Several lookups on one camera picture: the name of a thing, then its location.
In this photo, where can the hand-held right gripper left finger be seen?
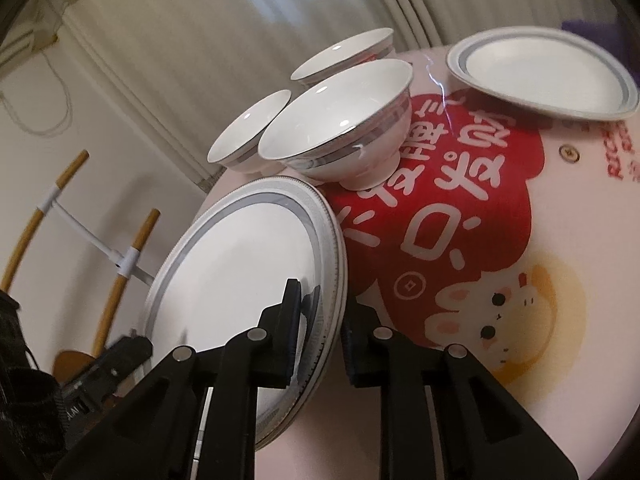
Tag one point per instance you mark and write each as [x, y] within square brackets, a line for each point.
[280, 340]

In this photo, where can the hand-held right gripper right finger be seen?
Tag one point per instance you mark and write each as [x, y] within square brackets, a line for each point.
[350, 355]

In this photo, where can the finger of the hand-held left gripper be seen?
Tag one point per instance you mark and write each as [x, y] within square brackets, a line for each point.
[127, 347]

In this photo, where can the white plate grey band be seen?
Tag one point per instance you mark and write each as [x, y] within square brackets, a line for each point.
[540, 70]
[343, 260]
[230, 280]

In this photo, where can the white bowl grey band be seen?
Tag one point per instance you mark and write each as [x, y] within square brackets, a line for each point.
[330, 110]
[340, 55]
[245, 130]

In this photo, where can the wooden pole rack white joints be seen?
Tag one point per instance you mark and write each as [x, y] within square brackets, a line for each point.
[82, 227]

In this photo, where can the purple cloth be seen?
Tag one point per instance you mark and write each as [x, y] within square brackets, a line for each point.
[580, 27]

